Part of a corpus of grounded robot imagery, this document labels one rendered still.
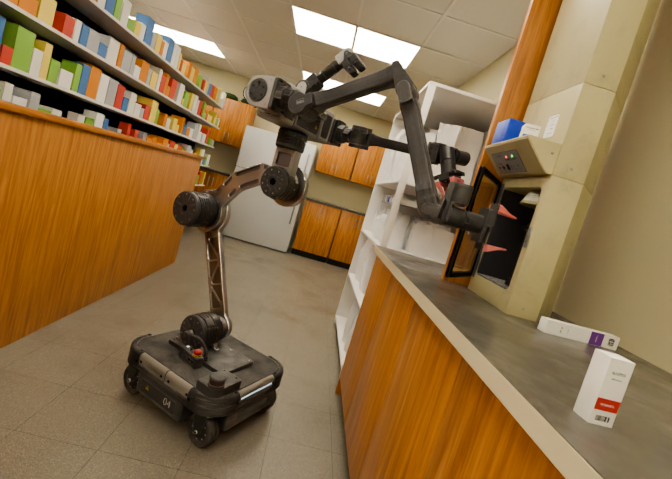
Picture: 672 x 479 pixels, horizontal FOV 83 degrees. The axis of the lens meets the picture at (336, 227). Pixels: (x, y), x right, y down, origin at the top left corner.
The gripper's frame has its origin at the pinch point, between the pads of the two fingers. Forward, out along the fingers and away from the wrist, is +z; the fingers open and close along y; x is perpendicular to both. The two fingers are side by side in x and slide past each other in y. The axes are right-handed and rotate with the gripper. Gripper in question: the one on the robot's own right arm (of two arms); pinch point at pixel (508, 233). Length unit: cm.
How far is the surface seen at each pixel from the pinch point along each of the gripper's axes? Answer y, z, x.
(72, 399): -119, -133, 51
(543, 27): 85, 10, 44
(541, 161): 25.3, 7.3, 8.4
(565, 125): 38.8, 11.8, 9.9
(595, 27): 71, 11, 11
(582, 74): 55, 12, 10
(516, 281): -13.5, 12.6, 9.3
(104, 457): -120, -105, 25
